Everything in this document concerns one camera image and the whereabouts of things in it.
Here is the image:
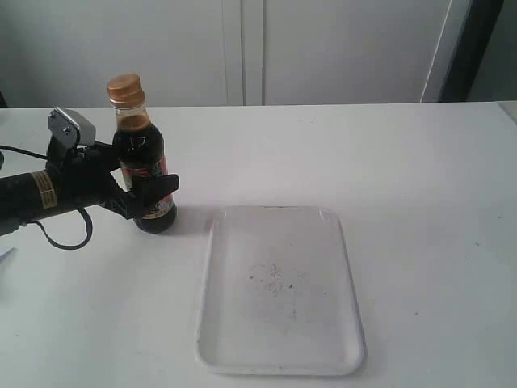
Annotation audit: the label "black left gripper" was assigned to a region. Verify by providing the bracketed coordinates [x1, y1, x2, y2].
[45, 137, 179, 220]

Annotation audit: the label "soy sauce bottle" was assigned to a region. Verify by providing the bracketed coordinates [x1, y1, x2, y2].
[111, 99, 178, 234]

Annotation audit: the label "gold flip bottle cap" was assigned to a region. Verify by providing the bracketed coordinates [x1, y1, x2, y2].
[107, 73, 145, 108]

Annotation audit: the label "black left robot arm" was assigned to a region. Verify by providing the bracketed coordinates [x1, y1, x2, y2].
[1, 137, 179, 250]

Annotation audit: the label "white cabinet doors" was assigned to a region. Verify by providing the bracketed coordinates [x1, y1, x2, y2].
[1, 0, 470, 108]

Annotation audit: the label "white rectangular tray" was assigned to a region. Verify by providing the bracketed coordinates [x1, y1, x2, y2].
[195, 206, 365, 377]

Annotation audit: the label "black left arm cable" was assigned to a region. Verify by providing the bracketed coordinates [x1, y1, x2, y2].
[0, 144, 93, 250]

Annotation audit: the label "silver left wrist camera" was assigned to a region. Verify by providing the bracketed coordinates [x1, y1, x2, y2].
[48, 107, 96, 150]

